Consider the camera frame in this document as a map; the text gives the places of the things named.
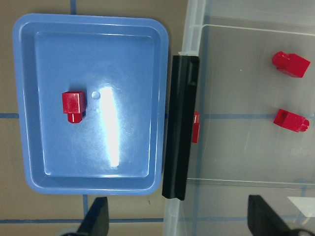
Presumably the black box latch handle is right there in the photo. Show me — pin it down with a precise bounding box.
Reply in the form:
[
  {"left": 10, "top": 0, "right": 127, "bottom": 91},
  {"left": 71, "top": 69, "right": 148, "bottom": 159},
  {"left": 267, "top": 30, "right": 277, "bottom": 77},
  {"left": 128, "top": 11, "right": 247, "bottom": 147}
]
[{"left": 162, "top": 56, "right": 199, "bottom": 201}]

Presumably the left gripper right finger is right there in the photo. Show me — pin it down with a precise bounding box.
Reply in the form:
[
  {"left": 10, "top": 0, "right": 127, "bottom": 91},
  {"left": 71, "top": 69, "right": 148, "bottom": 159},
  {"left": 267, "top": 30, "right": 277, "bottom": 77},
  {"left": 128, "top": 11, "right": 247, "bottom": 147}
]
[{"left": 247, "top": 195, "right": 315, "bottom": 236}]

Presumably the blue plastic tray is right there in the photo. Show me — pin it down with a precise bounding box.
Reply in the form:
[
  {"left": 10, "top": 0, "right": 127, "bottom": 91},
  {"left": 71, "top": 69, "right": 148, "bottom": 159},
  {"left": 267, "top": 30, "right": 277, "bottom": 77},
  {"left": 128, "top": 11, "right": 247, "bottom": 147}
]
[{"left": 12, "top": 14, "right": 169, "bottom": 195}]

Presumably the clear plastic storage box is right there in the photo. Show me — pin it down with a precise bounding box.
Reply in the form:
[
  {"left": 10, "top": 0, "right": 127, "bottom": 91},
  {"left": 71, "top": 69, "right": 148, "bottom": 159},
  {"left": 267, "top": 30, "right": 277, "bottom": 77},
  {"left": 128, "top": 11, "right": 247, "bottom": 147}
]
[{"left": 163, "top": 0, "right": 315, "bottom": 236}]

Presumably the red block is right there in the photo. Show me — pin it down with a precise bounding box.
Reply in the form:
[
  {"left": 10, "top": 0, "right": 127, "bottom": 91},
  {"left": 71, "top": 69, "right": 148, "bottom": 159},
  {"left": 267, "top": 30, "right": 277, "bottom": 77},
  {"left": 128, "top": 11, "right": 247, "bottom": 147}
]
[
  {"left": 62, "top": 91, "right": 86, "bottom": 123},
  {"left": 191, "top": 111, "right": 200, "bottom": 144},
  {"left": 273, "top": 109, "right": 310, "bottom": 132},
  {"left": 272, "top": 51, "right": 311, "bottom": 78}
]

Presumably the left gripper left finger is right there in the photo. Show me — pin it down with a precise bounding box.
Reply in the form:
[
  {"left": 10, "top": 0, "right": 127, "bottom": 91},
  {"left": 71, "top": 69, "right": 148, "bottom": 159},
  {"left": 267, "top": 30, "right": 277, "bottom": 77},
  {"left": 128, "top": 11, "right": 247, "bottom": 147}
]
[{"left": 76, "top": 197, "right": 109, "bottom": 236}]

